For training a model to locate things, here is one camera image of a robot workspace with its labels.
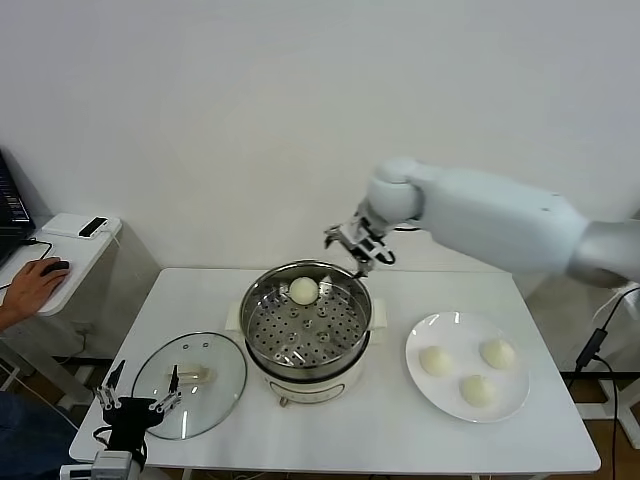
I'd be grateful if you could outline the round glass lid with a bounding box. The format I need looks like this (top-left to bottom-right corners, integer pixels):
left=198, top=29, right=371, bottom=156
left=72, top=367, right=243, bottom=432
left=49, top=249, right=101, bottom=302
left=132, top=332, right=249, bottom=440

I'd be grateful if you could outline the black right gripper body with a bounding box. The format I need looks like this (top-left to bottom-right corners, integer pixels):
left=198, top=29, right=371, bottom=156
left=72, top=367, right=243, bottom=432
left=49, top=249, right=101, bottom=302
left=347, top=212, right=389, bottom=261

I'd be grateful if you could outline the black laptop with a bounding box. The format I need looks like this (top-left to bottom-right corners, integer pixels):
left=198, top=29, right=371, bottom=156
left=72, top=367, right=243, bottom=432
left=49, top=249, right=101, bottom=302
left=0, top=148, right=37, bottom=266

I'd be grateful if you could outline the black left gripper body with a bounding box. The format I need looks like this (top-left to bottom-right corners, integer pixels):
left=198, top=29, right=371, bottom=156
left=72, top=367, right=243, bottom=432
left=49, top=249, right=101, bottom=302
left=102, top=396, right=161, bottom=454

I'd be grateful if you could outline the small black device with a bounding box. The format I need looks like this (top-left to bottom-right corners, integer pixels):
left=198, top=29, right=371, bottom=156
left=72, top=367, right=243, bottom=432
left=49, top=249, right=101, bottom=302
left=78, top=216, right=110, bottom=239

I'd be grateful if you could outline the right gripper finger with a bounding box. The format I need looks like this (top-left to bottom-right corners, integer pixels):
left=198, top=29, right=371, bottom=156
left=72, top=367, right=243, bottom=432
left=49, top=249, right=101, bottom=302
left=352, top=248, right=375, bottom=279
left=323, top=224, right=352, bottom=250

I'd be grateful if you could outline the white steamed baozi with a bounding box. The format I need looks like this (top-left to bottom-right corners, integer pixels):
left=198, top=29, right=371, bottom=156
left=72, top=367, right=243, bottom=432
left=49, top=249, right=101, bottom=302
left=418, top=346, right=455, bottom=376
left=479, top=338, right=516, bottom=371
left=459, top=374, right=498, bottom=409
left=289, top=277, right=319, bottom=307

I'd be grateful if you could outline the black mouse cable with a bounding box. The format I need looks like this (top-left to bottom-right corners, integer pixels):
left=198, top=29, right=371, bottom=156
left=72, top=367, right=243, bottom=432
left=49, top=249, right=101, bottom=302
left=19, top=238, right=56, bottom=262

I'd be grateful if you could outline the person's bare hand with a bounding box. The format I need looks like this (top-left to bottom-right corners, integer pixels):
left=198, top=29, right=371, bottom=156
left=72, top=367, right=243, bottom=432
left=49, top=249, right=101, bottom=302
left=3, top=257, right=69, bottom=321

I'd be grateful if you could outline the white cable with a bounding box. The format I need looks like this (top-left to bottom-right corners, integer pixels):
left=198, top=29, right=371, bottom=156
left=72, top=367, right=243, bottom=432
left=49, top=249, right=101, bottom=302
left=594, top=287, right=640, bottom=326

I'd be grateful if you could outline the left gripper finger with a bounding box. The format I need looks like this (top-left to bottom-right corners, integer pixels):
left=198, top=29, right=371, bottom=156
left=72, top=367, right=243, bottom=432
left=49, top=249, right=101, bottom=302
left=96, top=359, right=126, bottom=411
left=149, top=364, right=182, bottom=414

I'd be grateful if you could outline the white side table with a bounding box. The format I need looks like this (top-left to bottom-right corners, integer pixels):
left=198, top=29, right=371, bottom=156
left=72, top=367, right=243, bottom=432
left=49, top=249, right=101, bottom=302
left=579, top=287, right=640, bottom=436

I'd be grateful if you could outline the perforated steel steamer basket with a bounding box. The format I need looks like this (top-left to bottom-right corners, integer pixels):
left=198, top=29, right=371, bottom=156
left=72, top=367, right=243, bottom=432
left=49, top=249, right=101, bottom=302
left=240, top=259, right=374, bottom=375

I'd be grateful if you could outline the flat white box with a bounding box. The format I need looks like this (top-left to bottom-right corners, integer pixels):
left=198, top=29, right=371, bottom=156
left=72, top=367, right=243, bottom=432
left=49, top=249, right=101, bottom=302
left=41, top=213, right=121, bottom=241

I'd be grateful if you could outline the white round plate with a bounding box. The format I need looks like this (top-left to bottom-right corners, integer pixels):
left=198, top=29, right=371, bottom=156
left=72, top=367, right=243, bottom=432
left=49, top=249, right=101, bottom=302
left=405, top=311, right=531, bottom=424

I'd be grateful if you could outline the black cable with adapter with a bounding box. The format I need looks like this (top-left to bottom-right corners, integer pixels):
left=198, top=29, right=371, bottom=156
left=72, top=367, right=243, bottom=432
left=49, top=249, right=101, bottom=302
left=562, top=287, right=640, bottom=451

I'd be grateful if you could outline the white side desk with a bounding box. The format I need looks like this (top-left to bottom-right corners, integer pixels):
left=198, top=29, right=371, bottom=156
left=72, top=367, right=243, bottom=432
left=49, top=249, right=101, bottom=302
left=0, top=213, right=161, bottom=409

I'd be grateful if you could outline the blue jeans leg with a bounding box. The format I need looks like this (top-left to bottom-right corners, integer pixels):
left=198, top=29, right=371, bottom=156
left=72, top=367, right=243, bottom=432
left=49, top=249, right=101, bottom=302
left=0, top=391, right=81, bottom=480

